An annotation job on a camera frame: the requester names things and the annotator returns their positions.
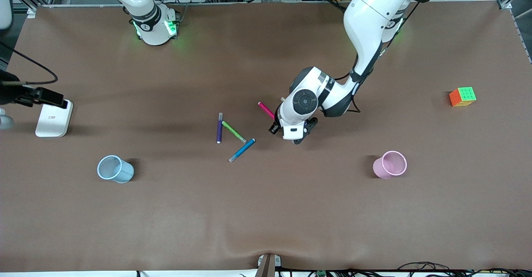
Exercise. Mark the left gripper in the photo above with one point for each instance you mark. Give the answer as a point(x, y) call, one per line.
point(274, 127)

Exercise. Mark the pink marker pen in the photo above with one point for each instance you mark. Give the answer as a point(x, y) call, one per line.
point(266, 110)

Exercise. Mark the blue marker pen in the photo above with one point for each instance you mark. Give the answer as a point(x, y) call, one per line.
point(242, 150)

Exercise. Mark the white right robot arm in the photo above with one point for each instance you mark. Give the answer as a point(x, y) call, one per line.
point(151, 29)

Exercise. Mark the white desk stand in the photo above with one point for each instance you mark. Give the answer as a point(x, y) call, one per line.
point(52, 123)

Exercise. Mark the green marker pen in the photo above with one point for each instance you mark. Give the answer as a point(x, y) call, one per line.
point(234, 132)

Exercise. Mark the purple marker pen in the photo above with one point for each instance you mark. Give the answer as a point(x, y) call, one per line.
point(219, 129)

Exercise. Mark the brown table mat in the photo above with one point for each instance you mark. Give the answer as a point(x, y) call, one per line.
point(266, 210)

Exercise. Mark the light blue mesh cup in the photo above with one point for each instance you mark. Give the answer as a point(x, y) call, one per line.
point(118, 172)

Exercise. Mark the pink mesh cup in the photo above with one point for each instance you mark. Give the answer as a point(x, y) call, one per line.
point(384, 168)

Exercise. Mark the colourful puzzle cube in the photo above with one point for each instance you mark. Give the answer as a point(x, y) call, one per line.
point(462, 97)

